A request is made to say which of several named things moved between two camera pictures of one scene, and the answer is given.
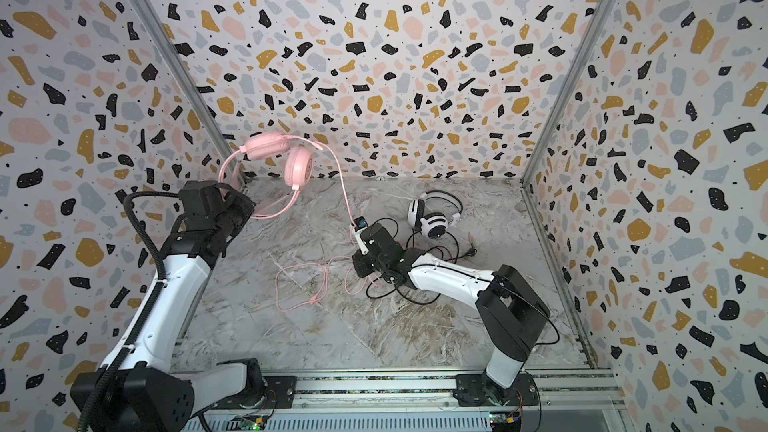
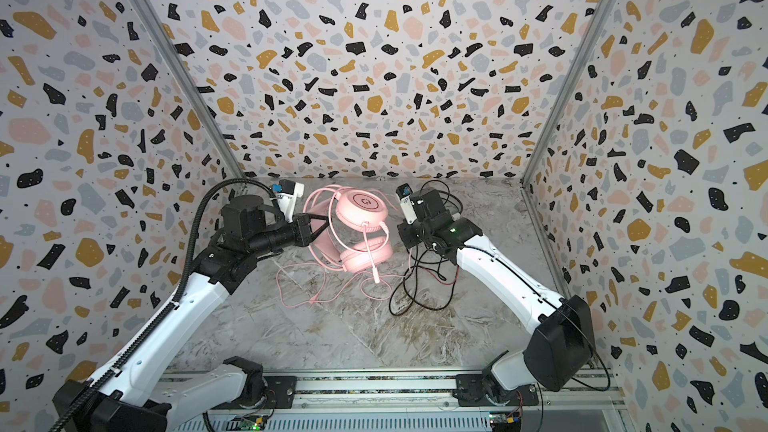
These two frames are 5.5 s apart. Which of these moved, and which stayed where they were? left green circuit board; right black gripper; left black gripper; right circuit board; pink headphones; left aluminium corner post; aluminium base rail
Moved: pink headphones; left black gripper; right black gripper
Stayed: right circuit board; aluminium base rail; left green circuit board; left aluminium corner post
